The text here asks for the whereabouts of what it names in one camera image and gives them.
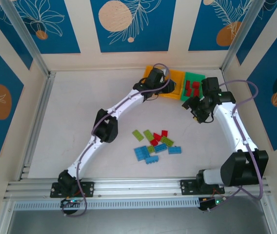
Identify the green plastic bin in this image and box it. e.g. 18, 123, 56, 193
179, 72, 206, 102

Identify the blue lego brick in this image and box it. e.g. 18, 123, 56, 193
144, 156, 160, 165
140, 145, 151, 158
153, 143, 168, 154
168, 145, 182, 155
134, 147, 144, 161

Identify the black controller board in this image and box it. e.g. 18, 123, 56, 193
60, 197, 83, 209
198, 197, 227, 212

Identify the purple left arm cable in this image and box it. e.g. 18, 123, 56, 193
62, 63, 171, 217

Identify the aluminium frame post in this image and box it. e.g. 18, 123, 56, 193
221, 0, 263, 73
0, 0, 51, 77

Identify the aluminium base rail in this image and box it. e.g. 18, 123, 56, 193
3, 175, 272, 200

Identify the grey slotted cable duct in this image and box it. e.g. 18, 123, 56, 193
13, 198, 200, 211

